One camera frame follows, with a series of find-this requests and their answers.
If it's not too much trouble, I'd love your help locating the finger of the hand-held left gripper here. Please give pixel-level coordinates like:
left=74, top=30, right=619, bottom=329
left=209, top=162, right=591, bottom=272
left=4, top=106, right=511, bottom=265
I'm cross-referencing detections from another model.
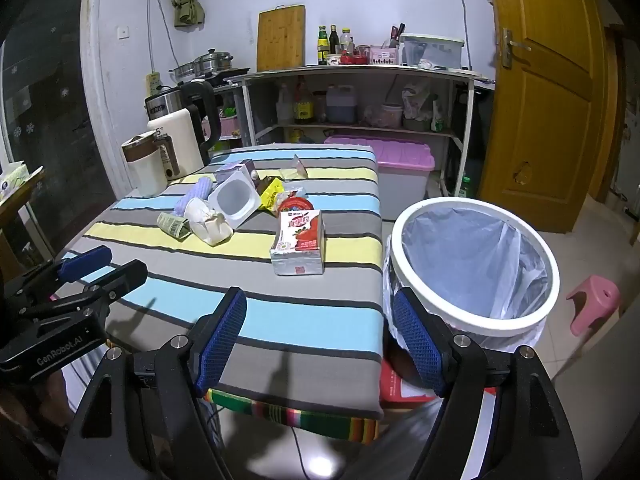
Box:
left=10, top=245, right=113, bottom=306
left=25, top=259, right=148, bottom=322

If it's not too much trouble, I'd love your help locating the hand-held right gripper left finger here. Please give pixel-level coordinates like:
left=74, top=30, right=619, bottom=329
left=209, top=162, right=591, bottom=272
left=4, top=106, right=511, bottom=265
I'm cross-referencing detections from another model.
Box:
left=60, top=286, right=248, bottom=480

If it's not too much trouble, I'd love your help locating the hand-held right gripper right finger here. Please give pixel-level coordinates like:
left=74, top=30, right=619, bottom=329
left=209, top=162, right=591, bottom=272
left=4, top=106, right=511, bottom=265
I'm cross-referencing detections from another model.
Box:
left=391, top=287, right=583, bottom=480

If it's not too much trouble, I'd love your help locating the white round trash bin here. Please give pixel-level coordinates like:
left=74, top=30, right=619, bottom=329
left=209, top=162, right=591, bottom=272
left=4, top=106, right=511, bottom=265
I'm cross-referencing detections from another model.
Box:
left=382, top=199, right=560, bottom=356

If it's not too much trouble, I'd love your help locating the green paper wrapper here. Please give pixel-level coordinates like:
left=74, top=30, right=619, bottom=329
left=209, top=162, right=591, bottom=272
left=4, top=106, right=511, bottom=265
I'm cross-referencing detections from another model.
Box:
left=157, top=211, right=193, bottom=241

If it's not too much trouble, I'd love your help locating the translucent bin liner bag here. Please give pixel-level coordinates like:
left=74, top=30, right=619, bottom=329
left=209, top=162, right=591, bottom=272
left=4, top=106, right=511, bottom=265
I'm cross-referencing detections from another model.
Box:
left=382, top=205, right=553, bottom=361

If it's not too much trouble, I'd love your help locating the purple foam wrap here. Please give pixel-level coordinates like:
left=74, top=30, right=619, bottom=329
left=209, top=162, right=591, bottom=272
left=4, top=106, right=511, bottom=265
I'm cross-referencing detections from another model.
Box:
left=174, top=176, right=216, bottom=216

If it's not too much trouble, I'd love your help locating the red strawberry milk carton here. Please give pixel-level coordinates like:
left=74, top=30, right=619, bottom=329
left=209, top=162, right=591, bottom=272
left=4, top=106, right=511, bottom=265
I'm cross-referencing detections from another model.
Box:
left=270, top=209, right=326, bottom=277

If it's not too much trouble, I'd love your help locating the white plastic yogurt cup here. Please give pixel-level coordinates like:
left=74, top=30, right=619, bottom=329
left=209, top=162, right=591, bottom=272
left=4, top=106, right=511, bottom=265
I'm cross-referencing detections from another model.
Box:
left=207, top=170, right=263, bottom=228

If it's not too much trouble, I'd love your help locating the purple milk carton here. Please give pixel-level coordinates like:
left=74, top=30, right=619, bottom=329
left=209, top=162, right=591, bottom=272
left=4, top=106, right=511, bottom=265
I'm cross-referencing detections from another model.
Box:
left=214, top=159, right=256, bottom=183

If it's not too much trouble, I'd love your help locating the yellow snack wrapper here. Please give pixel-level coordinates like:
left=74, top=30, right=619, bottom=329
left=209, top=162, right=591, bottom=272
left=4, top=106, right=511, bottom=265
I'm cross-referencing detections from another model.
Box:
left=259, top=180, right=286, bottom=216

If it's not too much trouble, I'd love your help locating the red snack packet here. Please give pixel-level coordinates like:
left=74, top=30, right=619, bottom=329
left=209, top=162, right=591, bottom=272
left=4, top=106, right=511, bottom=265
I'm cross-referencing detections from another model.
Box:
left=276, top=195, right=315, bottom=213

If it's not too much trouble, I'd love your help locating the clear plastic bag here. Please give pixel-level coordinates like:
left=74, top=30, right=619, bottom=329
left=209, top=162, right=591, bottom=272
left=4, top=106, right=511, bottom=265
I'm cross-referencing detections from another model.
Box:
left=280, top=154, right=308, bottom=181

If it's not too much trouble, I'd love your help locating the red box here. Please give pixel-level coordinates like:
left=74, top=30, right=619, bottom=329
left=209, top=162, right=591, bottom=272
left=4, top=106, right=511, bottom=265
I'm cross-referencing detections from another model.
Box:
left=380, top=355, right=451, bottom=411

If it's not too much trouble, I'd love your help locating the wooden side table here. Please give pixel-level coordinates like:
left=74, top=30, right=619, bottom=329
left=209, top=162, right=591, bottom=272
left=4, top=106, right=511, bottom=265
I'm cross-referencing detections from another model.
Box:
left=0, top=170, right=46, bottom=261

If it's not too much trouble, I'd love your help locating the white jug with brown lid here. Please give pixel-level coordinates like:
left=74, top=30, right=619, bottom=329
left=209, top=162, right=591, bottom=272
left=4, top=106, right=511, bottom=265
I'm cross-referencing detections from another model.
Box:
left=121, top=131, right=173, bottom=197

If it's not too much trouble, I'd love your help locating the colourful striped cloth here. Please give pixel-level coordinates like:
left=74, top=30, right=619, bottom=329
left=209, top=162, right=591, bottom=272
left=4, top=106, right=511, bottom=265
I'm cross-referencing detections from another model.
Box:
left=206, top=389, right=378, bottom=445

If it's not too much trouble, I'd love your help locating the tissue box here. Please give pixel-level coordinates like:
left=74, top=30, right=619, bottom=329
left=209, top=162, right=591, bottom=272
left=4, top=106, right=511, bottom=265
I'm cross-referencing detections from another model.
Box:
left=0, top=161, right=31, bottom=198

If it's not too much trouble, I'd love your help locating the white electric kettle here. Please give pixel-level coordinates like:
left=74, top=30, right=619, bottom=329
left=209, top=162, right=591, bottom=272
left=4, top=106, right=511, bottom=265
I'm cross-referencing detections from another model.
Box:
left=147, top=109, right=206, bottom=181

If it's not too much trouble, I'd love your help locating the dark glass door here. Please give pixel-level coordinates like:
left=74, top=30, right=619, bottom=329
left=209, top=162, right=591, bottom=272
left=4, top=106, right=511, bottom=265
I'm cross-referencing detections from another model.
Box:
left=0, top=0, right=116, bottom=271

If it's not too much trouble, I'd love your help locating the pink plastic stool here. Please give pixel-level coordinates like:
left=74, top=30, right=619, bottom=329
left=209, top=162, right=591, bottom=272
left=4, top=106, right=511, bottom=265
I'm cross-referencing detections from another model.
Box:
left=566, top=275, right=622, bottom=337

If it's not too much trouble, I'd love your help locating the storage box with pink lid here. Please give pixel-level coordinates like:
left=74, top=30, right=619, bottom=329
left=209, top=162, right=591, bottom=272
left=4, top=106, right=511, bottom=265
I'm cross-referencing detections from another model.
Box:
left=324, top=135, right=436, bottom=221

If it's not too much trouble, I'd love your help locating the black induction cooker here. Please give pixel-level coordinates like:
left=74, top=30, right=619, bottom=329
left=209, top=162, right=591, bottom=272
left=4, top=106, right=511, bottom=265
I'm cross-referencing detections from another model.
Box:
left=192, top=67, right=251, bottom=86

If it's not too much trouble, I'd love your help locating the steel steamer pot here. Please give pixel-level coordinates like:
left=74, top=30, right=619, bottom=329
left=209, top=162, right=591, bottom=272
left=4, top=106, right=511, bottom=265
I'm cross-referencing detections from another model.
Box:
left=170, top=49, right=234, bottom=81

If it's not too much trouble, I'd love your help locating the white plastic bottle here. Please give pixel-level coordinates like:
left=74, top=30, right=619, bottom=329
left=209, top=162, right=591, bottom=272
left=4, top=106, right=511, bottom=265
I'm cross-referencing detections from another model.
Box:
left=276, top=84, right=293, bottom=122

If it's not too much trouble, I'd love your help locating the bundle of plastic bags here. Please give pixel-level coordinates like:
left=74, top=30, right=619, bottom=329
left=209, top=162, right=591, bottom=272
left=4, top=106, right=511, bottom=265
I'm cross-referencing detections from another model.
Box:
left=401, top=82, right=436, bottom=121

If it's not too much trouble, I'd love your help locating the large soy sauce bottle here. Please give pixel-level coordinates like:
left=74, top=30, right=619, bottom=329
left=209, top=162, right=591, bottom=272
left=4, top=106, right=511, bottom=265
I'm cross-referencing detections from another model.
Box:
left=293, top=76, right=315, bottom=125

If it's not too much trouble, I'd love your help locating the dark plastic jug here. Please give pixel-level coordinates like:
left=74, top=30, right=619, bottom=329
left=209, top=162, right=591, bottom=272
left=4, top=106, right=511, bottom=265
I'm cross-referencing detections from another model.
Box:
left=326, top=85, right=357, bottom=123

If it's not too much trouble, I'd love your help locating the wooden door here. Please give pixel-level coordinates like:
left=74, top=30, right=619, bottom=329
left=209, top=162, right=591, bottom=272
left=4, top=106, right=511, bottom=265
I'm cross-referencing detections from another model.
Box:
left=475, top=0, right=608, bottom=233

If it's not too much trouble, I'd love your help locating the white shelf rack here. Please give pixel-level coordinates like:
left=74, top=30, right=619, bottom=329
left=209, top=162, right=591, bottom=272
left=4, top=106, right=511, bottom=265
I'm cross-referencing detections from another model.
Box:
left=235, top=64, right=493, bottom=196

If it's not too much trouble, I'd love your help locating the wooden cutting board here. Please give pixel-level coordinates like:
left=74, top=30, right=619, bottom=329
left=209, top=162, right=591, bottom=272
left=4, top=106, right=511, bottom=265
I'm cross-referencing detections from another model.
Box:
left=256, top=5, right=306, bottom=73

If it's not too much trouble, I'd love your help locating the pink utensil basket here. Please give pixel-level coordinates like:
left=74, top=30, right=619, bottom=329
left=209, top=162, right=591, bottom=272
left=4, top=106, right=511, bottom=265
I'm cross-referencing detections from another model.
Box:
left=370, top=45, right=401, bottom=65

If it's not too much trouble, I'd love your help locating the clear container white lid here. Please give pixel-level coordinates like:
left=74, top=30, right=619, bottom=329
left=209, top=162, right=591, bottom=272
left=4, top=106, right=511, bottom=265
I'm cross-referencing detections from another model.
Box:
left=400, top=34, right=466, bottom=68

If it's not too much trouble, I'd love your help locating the metal door handle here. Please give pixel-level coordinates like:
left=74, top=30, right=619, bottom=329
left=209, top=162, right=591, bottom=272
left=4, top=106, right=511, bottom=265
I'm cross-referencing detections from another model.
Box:
left=500, top=29, right=532, bottom=68

